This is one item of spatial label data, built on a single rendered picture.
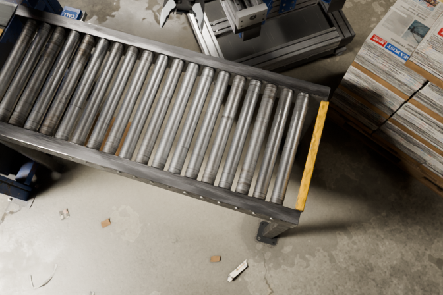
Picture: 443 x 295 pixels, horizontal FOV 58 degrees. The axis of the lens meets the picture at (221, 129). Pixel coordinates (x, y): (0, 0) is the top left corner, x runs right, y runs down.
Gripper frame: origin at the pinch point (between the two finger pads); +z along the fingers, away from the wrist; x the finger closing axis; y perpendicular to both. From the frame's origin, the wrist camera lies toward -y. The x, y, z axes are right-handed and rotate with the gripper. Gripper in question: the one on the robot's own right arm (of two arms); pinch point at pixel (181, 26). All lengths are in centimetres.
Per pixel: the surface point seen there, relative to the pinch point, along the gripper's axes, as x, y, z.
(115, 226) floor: 29, 127, 50
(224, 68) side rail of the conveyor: -16.5, 42.0, -9.9
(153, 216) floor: 8, 125, 43
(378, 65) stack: -81, 43, -21
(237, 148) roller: -24, 41, 23
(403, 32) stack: -86, 31, -30
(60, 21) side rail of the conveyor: 53, 50, -26
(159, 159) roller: 4, 44, 29
